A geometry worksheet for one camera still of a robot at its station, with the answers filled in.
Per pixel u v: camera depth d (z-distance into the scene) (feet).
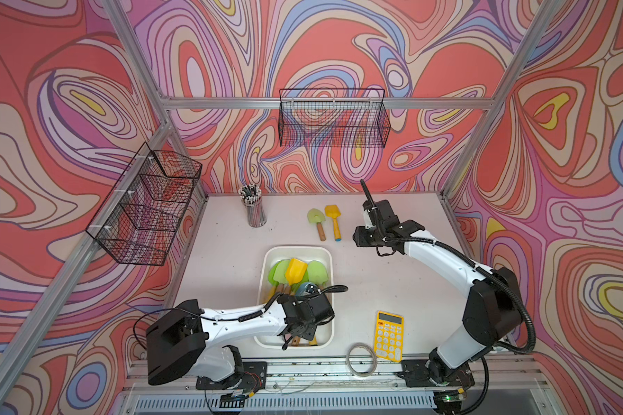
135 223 2.39
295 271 3.04
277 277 3.00
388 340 2.58
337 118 3.14
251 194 3.13
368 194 2.35
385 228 2.16
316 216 3.65
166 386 1.44
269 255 3.02
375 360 2.47
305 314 2.01
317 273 3.09
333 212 3.66
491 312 1.45
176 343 1.36
